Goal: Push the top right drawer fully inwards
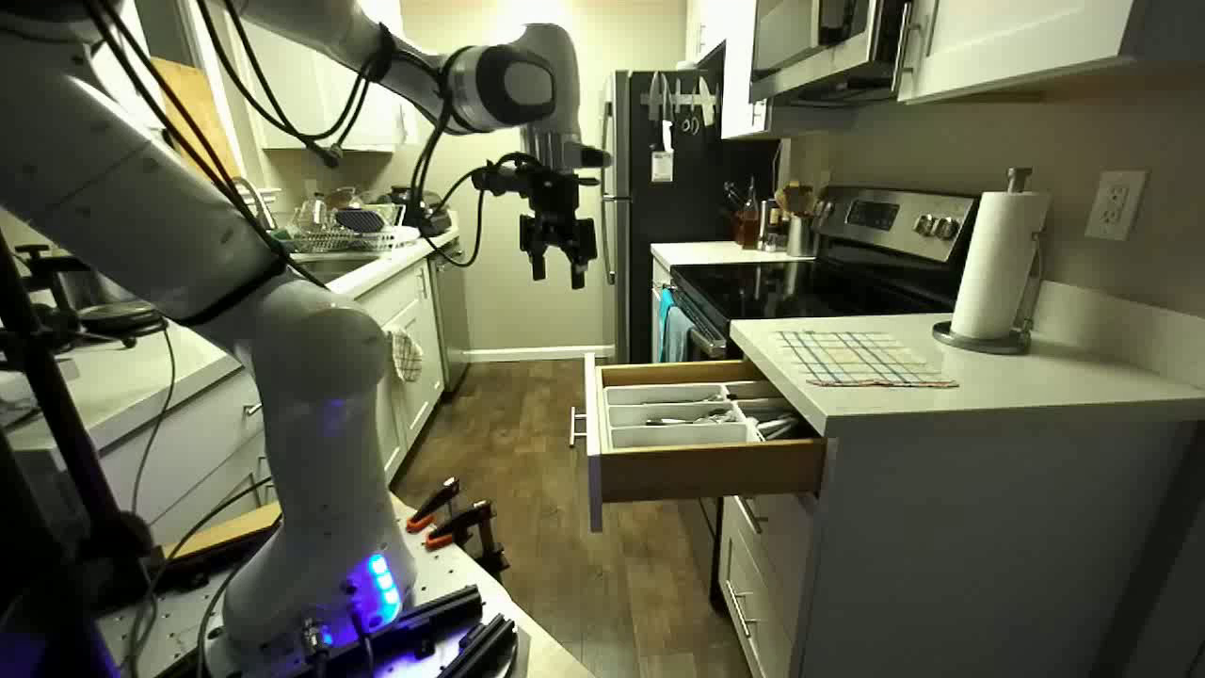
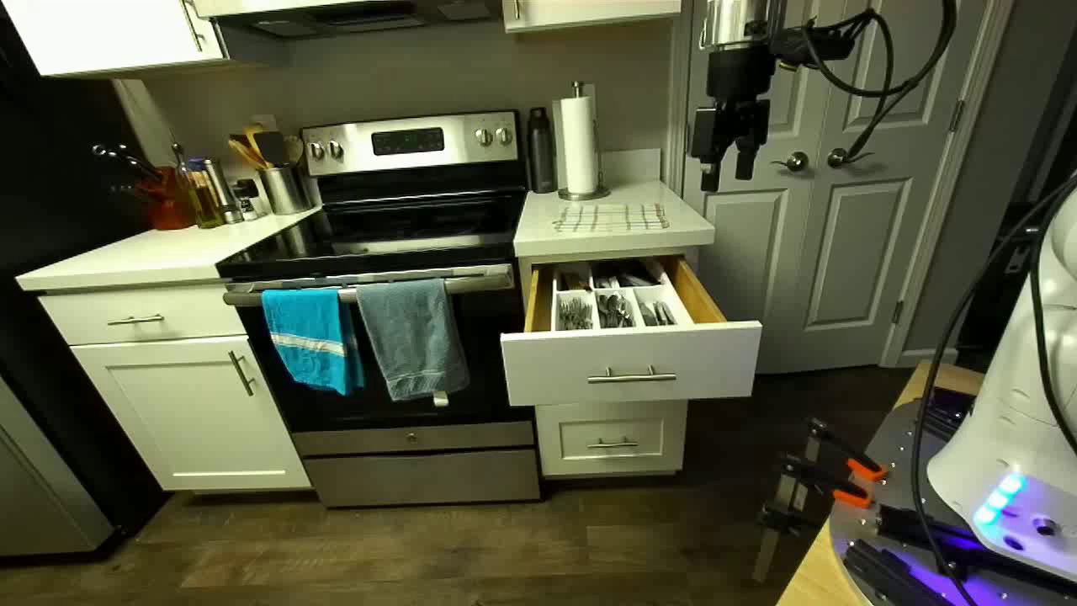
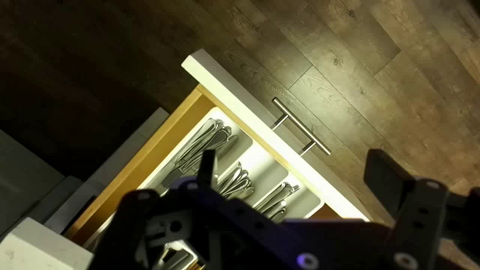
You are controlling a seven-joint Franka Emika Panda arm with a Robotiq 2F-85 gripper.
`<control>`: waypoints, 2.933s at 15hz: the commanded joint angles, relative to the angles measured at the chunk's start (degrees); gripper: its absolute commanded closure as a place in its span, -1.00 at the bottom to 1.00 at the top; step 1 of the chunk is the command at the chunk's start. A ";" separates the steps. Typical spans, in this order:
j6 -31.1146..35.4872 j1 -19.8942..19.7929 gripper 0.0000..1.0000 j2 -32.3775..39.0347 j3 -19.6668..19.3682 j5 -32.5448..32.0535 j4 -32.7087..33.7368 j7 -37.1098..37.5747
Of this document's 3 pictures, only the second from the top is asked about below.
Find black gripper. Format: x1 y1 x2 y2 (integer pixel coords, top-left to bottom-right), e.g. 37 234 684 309
686 36 787 195

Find white drawer with cutlery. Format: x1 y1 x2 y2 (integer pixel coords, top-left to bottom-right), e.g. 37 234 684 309
497 253 766 412

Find white panelled drawer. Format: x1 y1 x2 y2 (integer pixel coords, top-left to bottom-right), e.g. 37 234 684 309
533 399 689 482

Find small white countertop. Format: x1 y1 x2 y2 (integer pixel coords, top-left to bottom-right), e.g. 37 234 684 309
511 179 717 264

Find white panelled closet door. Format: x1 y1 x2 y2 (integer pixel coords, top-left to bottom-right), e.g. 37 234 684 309
818 0 987 371
669 0 829 376

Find white paper towel roll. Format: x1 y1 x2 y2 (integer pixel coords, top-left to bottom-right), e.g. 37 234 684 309
557 96 605 195

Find metal paper towel holder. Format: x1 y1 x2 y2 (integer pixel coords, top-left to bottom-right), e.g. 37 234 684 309
557 78 610 207

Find white cutlery organizer tray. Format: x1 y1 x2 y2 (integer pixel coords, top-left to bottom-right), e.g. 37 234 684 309
549 264 701 335

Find black water bottle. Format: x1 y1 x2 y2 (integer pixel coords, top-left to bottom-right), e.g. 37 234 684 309
525 105 560 195

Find aluminium robot mounting plate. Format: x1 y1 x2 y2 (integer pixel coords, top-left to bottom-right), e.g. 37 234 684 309
829 392 1077 606

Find black orange bar clamp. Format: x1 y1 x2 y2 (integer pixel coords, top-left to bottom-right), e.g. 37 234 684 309
752 452 881 587
798 413 895 487

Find stainless steel electric stove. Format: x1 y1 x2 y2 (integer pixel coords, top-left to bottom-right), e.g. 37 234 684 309
211 109 545 511

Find grey hand towel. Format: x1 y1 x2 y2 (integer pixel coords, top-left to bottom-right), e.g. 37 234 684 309
352 278 475 408

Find over-range microwave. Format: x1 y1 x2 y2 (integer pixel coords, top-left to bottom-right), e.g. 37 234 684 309
194 0 500 43

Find utensil crock with utensils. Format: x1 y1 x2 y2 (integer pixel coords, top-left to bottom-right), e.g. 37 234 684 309
225 116 310 219

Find blue striped towel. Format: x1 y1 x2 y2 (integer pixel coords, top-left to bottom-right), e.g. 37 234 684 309
258 287 367 399

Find silver container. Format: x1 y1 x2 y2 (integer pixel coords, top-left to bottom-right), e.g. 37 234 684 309
225 164 273 224

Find glass oil bottle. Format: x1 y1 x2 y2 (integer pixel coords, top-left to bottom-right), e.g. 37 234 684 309
176 145 228 230

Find red vase with branches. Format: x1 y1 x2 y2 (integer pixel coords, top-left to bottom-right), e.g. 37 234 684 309
87 138 202 234

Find white base cabinet door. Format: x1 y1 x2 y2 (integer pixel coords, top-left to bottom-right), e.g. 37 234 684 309
70 335 314 494

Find long white countertop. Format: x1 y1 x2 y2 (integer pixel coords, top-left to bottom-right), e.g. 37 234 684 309
14 207 323 298

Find black refrigerator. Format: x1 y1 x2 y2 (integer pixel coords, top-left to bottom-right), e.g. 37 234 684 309
0 10 173 542

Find grey appliance side panel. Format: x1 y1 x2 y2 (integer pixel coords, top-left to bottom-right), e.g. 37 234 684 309
0 376 119 561

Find white wall cabinet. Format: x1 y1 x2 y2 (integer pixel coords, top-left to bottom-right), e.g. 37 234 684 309
497 0 684 33
0 0 231 81

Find black base cable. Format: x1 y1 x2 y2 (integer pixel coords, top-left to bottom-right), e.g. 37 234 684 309
907 164 1077 581

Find black bracket bars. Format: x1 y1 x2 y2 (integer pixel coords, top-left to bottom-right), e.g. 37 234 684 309
842 537 957 606

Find white drawer with bar handle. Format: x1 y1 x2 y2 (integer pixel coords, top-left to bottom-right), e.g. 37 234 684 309
37 278 250 350

